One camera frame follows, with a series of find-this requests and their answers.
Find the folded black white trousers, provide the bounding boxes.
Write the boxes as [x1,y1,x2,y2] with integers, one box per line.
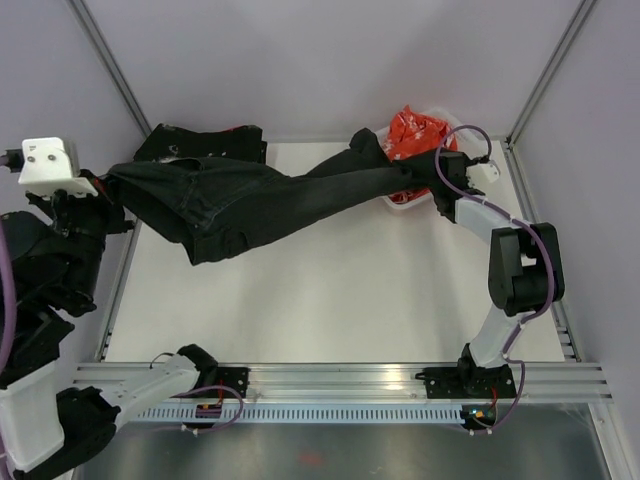
[133,124,267,164]

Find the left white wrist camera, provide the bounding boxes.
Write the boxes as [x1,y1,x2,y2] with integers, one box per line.
[18,137,98,198]

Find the white plastic basket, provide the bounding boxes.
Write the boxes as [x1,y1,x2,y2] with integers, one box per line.
[374,107,459,210]

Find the right aluminium frame post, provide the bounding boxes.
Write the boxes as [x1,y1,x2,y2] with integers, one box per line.
[505,0,599,149]

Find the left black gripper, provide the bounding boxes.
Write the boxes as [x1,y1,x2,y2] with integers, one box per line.
[22,168,133,308]

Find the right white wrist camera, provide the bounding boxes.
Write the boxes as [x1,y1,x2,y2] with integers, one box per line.
[466,157,501,189]

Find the orange white garment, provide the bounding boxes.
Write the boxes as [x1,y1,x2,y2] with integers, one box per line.
[382,103,464,204]

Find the aluminium frame post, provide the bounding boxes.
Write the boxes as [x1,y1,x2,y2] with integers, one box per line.
[67,0,152,136]
[505,0,599,149]

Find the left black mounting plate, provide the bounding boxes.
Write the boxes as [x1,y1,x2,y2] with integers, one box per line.
[195,366,250,399]

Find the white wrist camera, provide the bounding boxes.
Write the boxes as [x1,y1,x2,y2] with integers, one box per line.
[466,157,501,189]
[18,137,98,198]

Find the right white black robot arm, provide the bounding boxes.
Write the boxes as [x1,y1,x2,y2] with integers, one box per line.
[417,151,565,399]

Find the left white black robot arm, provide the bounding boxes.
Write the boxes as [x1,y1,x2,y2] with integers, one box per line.
[1,170,218,479]

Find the black mounting plate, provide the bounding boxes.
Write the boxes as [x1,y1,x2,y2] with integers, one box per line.
[414,365,517,400]
[195,366,250,399]

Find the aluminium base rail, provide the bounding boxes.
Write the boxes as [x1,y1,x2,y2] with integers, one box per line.
[67,362,614,404]

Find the slotted grey cable duct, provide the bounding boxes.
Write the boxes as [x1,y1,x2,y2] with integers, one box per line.
[135,401,464,425]

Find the left aluminium frame post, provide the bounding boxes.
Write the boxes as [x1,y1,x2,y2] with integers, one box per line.
[67,0,152,136]

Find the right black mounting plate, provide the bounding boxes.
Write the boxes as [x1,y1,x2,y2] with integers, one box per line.
[414,365,517,400]

